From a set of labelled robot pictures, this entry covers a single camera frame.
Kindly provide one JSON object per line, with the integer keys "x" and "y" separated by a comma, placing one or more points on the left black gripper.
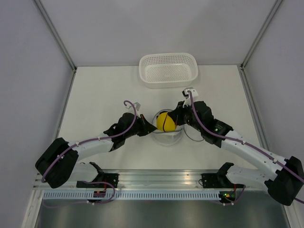
{"x": 147, "y": 128}

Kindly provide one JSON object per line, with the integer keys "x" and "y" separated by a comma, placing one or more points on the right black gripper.
{"x": 176, "y": 114}

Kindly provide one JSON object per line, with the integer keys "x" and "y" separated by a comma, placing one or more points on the yellow bra black trim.
{"x": 165, "y": 123}

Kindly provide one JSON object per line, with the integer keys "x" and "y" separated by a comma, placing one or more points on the round white mesh laundry bag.
{"x": 171, "y": 138}

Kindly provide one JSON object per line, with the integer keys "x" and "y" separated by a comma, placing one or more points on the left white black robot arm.
{"x": 62, "y": 160}

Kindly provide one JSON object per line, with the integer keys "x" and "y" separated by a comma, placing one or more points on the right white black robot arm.
{"x": 282, "y": 178}

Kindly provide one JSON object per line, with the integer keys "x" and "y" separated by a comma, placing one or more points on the white perforated plastic basket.
{"x": 168, "y": 70}

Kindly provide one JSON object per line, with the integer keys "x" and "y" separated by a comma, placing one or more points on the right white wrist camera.
{"x": 190, "y": 95}

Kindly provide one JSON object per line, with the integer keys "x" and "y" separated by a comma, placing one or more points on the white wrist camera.
{"x": 134, "y": 108}
{"x": 190, "y": 95}

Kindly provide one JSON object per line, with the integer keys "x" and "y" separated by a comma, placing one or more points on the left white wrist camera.
{"x": 134, "y": 108}

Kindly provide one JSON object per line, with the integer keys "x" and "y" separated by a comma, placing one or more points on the aluminium mounting rail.
{"x": 234, "y": 177}

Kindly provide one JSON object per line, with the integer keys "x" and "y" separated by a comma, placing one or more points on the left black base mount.
{"x": 108, "y": 179}

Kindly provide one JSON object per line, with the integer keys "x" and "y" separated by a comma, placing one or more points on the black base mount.
{"x": 108, "y": 179}
{"x": 211, "y": 181}

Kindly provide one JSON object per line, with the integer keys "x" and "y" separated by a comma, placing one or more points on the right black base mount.
{"x": 211, "y": 181}

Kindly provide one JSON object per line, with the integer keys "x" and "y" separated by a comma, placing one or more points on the right aluminium frame post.
{"x": 271, "y": 15}

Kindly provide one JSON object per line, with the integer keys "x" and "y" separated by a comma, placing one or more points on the aluminium frame post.
{"x": 271, "y": 15}
{"x": 51, "y": 27}

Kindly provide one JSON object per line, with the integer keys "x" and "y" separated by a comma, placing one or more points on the white slotted cable duct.
{"x": 131, "y": 195}

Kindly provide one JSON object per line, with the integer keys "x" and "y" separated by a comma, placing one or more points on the left aluminium frame post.
{"x": 51, "y": 27}

